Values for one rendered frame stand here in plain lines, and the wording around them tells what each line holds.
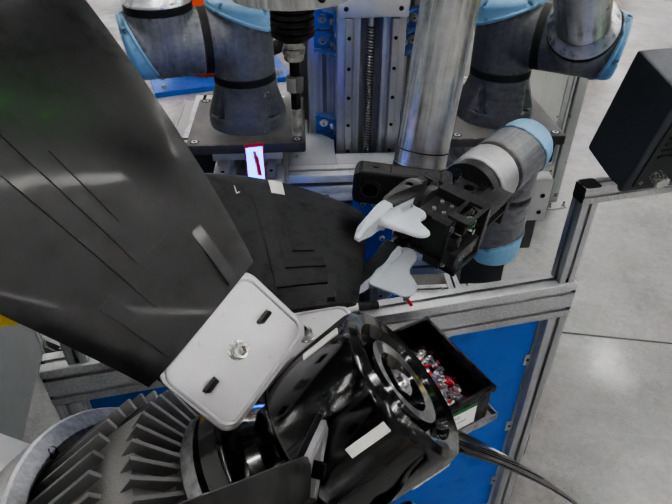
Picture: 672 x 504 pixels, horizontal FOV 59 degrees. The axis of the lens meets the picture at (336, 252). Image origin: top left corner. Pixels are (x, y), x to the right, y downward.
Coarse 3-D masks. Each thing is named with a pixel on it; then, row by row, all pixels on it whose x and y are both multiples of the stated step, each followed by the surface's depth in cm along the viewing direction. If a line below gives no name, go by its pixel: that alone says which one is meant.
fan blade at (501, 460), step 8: (464, 440) 62; (472, 440) 67; (464, 448) 50; (472, 448) 53; (480, 448) 58; (488, 448) 65; (472, 456) 50; (480, 456) 50; (488, 456) 52; (496, 456) 57; (504, 456) 62; (496, 464) 52; (504, 464) 52; (512, 464) 57; (520, 464) 66; (520, 472) 53; (528, 472) 58; (536, 480) 54; (544, 480) 60; (552, 488) 56; (568, 496) 59
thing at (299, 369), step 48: (336, 336) 38; (384, 336) 44; (288, 384) 39; (336, 384) 36; (384, 384) 38; (432, 384) 45; (240, 432) 41; (288, 432) 37; (336, 432) 36; (432, 432) 40; (336, 480) 36; (384, 480) 36
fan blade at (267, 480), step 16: (288, 464) 26; (304, 464) 28; (240, 480) 21; (256, 480) 22; (272, 480) 24; (288, 480) 25; (304, 480) 28; (208, 496) 19; (224, 496) 20; (240, 496) 21; (256, 496) 22; (272, 496) 24; (288, 496) 25; (304, 496) 28
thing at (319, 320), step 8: (304, 312) 52; (312, 312) 52; (320, 312) 52; (328, 312) 52; (336, 312) 52; (344, 312) 52; (304, 320) 51; (312, 320) 51; (320, 320) 51; (328, 320) 51; (336, 320) 51; (312, 328) 50; (320, 328) 50; (304, 344) 49; (296, 352) 48
